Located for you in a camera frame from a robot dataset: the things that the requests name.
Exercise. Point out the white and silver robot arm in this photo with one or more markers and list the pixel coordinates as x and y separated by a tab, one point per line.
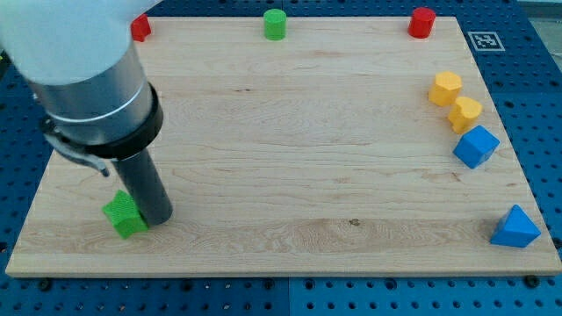
79	59

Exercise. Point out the light wooden board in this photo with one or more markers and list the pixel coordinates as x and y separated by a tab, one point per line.
319	155

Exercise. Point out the green cylinder block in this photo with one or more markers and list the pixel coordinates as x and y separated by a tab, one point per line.
274	24

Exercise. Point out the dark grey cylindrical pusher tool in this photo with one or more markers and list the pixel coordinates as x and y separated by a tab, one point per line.
143	183

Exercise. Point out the green star block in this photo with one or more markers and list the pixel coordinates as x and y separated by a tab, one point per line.
124	215

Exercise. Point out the yellow hexagon block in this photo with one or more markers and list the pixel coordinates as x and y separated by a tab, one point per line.
445	88

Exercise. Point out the yellow heart block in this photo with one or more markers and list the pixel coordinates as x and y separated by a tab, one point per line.
463	114

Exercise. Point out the red block top left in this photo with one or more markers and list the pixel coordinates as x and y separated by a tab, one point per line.
140	28

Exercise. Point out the blue cube block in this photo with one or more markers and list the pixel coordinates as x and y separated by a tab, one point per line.
476	147

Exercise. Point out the red cylinder block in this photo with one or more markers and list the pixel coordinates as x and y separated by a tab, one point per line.
421	22

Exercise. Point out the white fiducial marker tag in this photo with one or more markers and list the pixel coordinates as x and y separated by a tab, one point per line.
485	41

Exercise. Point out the blue triangle block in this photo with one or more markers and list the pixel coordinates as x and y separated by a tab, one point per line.
515	229

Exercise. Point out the grey cable clip on arm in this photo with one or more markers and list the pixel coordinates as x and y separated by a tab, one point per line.
70	150

